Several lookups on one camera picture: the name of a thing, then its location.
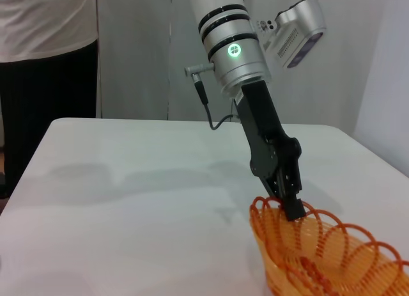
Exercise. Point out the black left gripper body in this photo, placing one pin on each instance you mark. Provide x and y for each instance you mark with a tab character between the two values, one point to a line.
265	139

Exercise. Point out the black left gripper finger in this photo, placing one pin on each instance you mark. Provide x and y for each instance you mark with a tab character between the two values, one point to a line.
293	209
271	187

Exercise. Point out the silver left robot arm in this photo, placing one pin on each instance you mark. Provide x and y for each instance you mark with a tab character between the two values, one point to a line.
233	27

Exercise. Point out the person in white shirt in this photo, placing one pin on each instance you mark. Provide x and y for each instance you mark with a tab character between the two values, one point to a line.
48	21

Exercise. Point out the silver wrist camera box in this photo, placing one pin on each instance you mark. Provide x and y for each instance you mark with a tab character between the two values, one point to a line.
297	30

